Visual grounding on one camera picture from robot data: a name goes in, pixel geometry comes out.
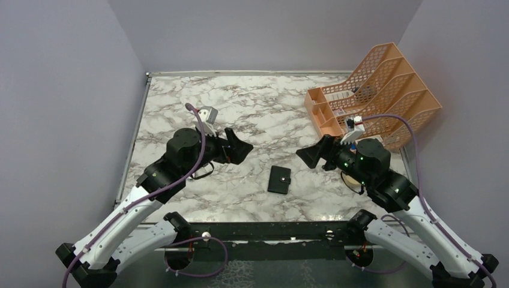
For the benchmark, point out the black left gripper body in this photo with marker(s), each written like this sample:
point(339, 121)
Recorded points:
point(213, 150)

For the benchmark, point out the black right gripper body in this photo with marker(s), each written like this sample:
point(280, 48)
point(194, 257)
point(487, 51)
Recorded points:
point(342, 156)

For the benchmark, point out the black leather card holder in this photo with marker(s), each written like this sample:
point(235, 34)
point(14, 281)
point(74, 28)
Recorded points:
point(279, 180)

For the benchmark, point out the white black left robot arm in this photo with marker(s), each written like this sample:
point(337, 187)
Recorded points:
point(98, 258)

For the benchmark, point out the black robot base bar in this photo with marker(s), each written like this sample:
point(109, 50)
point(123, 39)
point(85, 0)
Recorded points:
point(260, 241)

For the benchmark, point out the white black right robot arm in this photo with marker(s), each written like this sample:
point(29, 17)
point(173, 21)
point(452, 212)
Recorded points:
point(440, 255)

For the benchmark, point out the beige card tray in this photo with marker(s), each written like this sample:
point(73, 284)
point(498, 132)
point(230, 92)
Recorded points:
point(350, 182)

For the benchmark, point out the orange mesh file organizer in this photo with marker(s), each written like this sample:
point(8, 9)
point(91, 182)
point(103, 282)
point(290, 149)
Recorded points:
point(383, 84)

